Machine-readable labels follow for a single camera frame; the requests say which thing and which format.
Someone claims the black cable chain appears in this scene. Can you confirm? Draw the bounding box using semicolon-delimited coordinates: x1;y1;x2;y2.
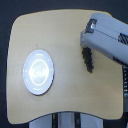
121;65;128;107

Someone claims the white round plate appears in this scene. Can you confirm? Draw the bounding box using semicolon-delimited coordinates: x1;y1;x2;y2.
23;50;54;95

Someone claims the dark grape bunch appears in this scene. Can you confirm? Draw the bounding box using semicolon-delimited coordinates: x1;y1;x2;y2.
82;47;94;72

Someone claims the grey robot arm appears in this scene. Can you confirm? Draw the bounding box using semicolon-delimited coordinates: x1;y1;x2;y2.
80;13;128;67

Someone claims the white table base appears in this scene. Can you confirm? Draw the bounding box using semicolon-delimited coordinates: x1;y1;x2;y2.
29;112;103;128

